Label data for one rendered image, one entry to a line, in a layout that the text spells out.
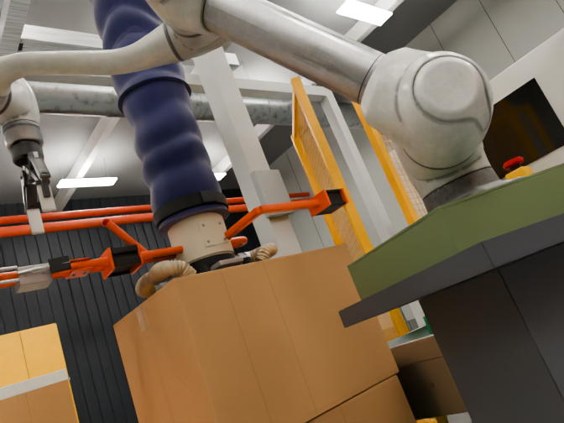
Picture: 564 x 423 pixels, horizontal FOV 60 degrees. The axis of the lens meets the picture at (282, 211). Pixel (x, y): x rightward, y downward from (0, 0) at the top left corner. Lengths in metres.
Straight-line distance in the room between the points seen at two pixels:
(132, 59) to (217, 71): 2.09
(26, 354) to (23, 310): 3.68
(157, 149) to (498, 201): 0.96
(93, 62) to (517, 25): 10.27
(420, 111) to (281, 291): 0.65
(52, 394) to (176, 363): 1.59
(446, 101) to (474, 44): 10.65
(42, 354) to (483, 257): 8.33
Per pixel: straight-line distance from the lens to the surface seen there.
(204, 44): 1.24
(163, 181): 1.45
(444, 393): 1.48
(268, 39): 0.98
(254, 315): 1.20
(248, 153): 3.08
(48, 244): 12.98
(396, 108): 0.85
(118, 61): 1.31
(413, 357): 1.50
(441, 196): 1.02
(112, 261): 1.31
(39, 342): 8.83
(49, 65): 1.30
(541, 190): 0.99
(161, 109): 1.54
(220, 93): 3.27
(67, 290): 12.67
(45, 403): 2.72
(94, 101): 7.49
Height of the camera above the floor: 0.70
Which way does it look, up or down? 15 degrees up
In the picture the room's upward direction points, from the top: 21 degrees counter-clockwise
